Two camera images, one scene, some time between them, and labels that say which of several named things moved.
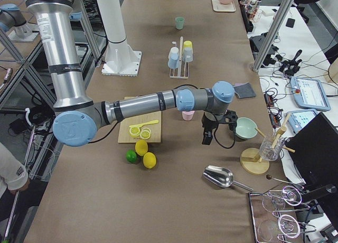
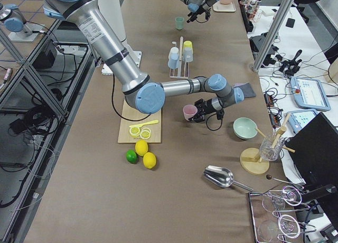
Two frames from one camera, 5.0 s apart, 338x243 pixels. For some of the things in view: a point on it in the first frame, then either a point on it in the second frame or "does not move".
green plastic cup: [179, 22] does not move
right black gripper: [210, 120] → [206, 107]
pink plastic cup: [188, 115] does not move
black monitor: [314, 148] does not move
